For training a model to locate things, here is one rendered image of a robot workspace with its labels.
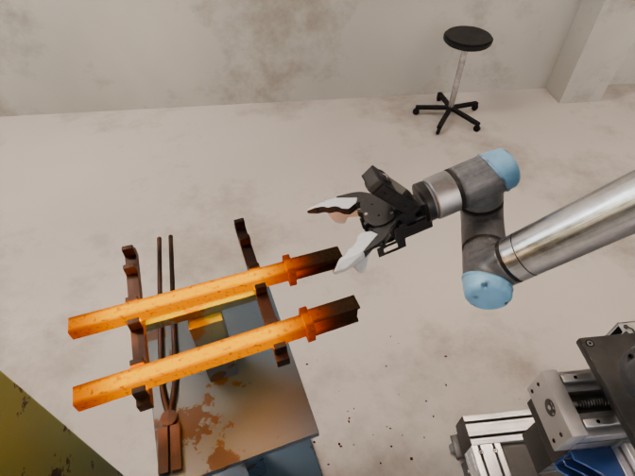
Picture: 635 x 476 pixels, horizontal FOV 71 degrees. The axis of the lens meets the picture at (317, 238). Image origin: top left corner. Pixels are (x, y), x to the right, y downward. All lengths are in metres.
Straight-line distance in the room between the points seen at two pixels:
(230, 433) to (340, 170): 1.93
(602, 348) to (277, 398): 0.68
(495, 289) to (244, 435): 0.54
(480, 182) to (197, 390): 0.68
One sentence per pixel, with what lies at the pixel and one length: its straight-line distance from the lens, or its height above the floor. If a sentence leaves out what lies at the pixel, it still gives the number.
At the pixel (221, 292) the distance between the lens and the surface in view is 0.77.
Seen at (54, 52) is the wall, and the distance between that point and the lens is 3.34.
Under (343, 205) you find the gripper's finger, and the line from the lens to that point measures 0.77.
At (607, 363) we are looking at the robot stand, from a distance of 1.09.
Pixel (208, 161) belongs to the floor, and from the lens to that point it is 2.76.
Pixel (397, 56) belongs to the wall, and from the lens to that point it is 3.22.
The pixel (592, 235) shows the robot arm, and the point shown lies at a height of 1.21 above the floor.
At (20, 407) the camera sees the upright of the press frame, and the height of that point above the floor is 0.85.
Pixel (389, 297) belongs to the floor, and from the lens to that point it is 2.03.
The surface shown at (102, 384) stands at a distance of 0.73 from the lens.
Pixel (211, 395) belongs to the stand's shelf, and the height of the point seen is 0.76.
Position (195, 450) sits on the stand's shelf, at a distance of 0.95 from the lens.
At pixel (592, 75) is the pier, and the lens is 3.64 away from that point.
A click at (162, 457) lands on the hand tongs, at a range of 0.95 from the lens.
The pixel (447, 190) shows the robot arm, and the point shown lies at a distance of 0.75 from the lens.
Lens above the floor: 1.65
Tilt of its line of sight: 48 degrees down
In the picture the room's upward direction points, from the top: straight up
